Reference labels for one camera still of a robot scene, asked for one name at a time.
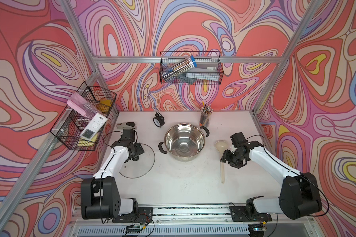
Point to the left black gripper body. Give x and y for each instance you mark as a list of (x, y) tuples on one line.
[(136, 149)]

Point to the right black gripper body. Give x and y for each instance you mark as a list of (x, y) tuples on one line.
[(233, 158)]

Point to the glass pot lid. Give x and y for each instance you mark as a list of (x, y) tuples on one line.
[(137, 168)]

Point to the beige plastic ladle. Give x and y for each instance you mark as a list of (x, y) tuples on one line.
[(221, 146)]

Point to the stainless steel pot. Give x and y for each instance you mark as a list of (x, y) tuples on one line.
[(184, 141)]

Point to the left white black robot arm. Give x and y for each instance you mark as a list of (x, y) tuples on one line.
[(100, 197)]

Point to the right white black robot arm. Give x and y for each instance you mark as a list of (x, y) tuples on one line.
[(299, 195)]

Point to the black silver stapler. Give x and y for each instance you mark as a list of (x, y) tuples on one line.
[(126, 125)]

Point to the white calculator device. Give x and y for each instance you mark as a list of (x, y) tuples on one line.
[(94, 126)]

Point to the clear pencil cup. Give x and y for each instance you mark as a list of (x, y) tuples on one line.
[(206, 112)]

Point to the yellow sponge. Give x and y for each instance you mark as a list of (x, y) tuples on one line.
[(104, 106)]

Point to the green circuit board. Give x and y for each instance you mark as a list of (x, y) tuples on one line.
[(134, 229)]

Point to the clear tube of pencils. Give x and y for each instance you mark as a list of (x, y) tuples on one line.
[(178, 68)]

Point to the grey white box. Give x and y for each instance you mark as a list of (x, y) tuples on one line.
[(204, 71)]

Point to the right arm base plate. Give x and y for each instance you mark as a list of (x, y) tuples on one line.
[(240, 214)]

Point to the left black wire basket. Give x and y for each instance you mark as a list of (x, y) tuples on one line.
[(70, 124)]

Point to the black wire basket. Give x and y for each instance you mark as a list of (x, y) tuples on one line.
[(70, 124), (168, 58)]

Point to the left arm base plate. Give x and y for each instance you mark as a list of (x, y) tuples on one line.
[(142, 216)]

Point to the aluminium front rail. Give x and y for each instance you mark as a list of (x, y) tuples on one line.
[(195, 220)]

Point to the back black wire basket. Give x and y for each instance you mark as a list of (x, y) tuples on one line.
[(168, 58)]

